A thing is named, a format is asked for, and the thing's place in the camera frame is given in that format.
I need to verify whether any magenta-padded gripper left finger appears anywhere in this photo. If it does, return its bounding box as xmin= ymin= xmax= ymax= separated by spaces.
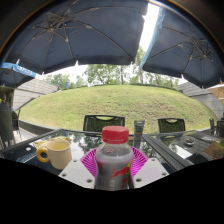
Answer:
xmin=58 ymin=148 xmax=98 ymax=190

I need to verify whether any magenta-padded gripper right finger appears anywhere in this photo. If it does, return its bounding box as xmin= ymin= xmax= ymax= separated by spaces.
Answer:
xmin=128 ymin=147 xmax=170 ymax=190

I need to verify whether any red-capped clear drink bottle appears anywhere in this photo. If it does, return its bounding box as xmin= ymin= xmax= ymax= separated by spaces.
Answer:
xmin=94 ymin=125 xmax=135 ymax=192

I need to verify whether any yellow foil packet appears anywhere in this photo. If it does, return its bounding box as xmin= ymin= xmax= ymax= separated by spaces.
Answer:
xmin=33 ymin=135 xmax=73 ymax=150

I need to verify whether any small round ashtray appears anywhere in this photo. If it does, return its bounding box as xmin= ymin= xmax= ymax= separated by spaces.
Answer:
xmin=184 ymin=136 xmax=196 ymax=147

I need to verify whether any dark wicker chair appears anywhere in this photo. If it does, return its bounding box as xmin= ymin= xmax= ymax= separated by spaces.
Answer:
xmin=0 ymin=109 xmax=16 ymax=148
xmin=82 ymin=114 xmax=126 ymax=133
xmin=157 ymin=117 xmax=186 ymax=134

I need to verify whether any brown paper bag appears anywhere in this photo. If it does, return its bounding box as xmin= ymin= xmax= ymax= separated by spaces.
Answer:
xmin=203 ymin=141 xmax=224 ymax=160

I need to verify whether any person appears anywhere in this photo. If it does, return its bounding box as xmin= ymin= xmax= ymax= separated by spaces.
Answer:
xmin=0 ymin=93 xmax=14 ymax=116

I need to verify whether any light blue patio umbrella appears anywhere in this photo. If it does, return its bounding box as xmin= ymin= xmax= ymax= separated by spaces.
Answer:
xmin=0 ymin=62 xmax=38 ymax=89

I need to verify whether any navy patio umbrella with blue edge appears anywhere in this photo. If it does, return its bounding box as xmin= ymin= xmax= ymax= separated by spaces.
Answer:
xmin=139 ymin=4 xmax=224 ymax=90

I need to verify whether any large navy patio umbrella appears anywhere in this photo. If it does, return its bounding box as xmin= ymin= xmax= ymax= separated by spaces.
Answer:
xmin=0 ymin=0 xmax=150 ymax=76

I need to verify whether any cream mug with yellow handle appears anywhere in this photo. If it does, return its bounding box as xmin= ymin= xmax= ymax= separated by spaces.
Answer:
xmin=35 ymin=139 xmax=73 ymax=171

